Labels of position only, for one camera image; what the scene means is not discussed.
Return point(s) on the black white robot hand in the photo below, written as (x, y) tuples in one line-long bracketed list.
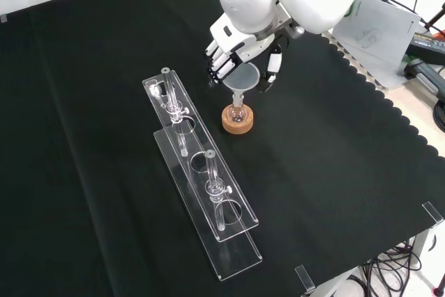
[(243, 46)]

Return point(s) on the translucent plastic funnel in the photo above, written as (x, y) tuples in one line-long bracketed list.
[(241, 78)]

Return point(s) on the clear round-bottom flask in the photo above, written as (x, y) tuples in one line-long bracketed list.
[(238, 115)]

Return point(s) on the clear weighing funnel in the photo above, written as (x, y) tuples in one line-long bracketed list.
[(154, 89)]

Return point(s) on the clear acrylic funnel stand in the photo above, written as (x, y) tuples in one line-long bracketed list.
[(208, 227)]

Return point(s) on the black cloth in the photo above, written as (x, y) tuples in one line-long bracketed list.
[(313, 158)]

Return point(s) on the white paper booklet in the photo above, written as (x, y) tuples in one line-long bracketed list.
[(382, 32)]

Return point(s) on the black power adapter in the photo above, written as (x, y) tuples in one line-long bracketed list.
[(427, 45)]

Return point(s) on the grey black clamp tool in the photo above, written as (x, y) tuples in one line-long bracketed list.
[(426, 76)]

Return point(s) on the black tripod leg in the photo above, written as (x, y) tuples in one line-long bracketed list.
[(435, 17)]

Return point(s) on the grey tape piece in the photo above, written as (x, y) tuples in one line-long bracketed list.
[(3, 18)]

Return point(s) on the grey table leg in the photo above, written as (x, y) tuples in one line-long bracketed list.
[(422, 246)]

